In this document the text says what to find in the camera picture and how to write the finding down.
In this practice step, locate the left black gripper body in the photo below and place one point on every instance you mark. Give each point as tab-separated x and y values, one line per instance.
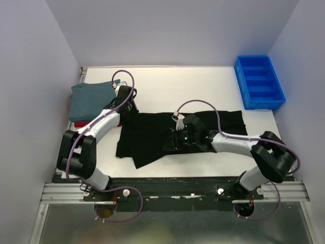
132	108

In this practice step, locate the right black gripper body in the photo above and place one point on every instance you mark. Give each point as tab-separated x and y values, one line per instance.
185	138

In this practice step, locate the black floral print t-shirt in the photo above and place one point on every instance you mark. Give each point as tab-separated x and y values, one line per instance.
144	134

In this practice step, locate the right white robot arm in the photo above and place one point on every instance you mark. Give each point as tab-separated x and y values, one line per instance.
273	159

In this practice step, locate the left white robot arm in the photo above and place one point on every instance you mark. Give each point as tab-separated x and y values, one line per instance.
77	153

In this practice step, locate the folded teal t-shirt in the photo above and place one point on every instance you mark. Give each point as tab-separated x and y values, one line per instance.
88	100

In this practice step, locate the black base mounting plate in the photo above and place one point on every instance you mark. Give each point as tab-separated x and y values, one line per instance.
171	193

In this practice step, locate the folded red t-shirt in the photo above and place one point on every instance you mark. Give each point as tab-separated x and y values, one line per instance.
80	124

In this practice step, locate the blue plastic bin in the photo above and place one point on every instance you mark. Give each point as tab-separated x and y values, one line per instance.
258	83

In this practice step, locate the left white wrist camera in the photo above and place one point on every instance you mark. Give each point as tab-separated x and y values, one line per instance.
119	84

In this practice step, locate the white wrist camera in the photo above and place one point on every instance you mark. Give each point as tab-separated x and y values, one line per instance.
178	118
119	84

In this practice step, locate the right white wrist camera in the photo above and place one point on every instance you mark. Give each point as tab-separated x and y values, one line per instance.
178	118

